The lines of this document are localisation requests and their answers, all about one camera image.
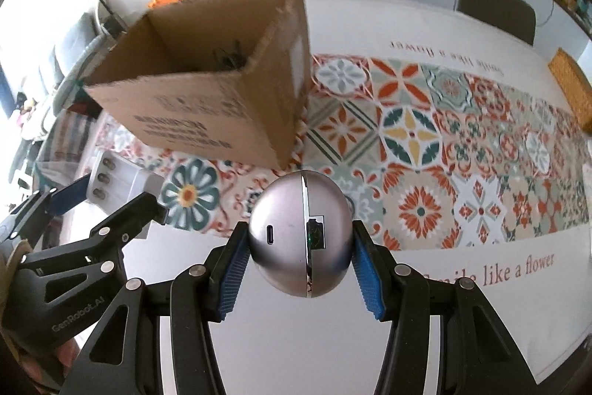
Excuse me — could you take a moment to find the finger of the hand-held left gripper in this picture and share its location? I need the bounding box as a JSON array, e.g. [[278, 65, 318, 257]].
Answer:
[[21, 191, 169, 272], [0, 181, 90, 238]]

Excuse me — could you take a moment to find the brown cardboard box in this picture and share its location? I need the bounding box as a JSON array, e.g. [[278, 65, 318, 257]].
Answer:
[[83, 0, 313, 171]]

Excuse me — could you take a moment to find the grey dining chair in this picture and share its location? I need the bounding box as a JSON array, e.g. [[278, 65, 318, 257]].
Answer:
[[453, 0, 537, 46]]

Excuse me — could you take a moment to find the dark bunch of keys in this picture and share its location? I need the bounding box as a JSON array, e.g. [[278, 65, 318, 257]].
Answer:
[[213, 39, 253, 69]]

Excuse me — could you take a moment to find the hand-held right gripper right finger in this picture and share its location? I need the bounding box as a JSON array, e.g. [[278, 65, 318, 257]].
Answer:
[[351, 219, 532, 395]]

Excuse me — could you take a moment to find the striped cloth bag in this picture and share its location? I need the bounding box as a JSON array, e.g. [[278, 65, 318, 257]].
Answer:
[[34, 108, 100, 174]]

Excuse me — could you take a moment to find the patterned floral table runner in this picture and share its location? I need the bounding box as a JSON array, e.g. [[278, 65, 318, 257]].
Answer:
[[76, 53, 592, 250]]

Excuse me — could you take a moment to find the person's left hand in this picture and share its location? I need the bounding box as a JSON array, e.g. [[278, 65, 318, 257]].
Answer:
[[0, 330, 85, 393]]

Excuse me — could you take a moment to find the grey cushion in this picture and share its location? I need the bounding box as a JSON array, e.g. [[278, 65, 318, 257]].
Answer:
[[46, 13, 102, 86]]

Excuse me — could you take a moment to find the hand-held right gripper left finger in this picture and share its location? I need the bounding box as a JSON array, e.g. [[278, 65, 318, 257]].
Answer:
[[60, 221, 253, 395]]

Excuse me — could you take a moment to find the white battery charger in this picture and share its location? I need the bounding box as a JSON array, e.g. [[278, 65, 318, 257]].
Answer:
[[88, 150, 165, 241]]

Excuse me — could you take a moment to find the silver round device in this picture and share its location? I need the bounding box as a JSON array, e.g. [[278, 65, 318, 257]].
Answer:
[[247, 170, 354, 298]]

